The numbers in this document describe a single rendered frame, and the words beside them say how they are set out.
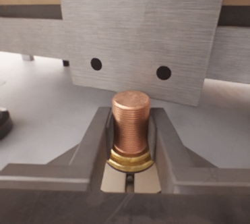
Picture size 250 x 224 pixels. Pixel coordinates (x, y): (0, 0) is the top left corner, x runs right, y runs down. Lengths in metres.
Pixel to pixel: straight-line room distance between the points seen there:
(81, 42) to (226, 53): 0.13
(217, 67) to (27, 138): 0.29
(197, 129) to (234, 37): 0.18
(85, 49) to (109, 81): 0.03
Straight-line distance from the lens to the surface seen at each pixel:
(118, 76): 0.15
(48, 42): 0.26
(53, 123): 0.34
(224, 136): 0.33
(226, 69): 0.19
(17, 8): 0.36
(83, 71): 0.17
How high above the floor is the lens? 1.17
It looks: 29 degrees up
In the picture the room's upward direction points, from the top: 180 degrees clockwise
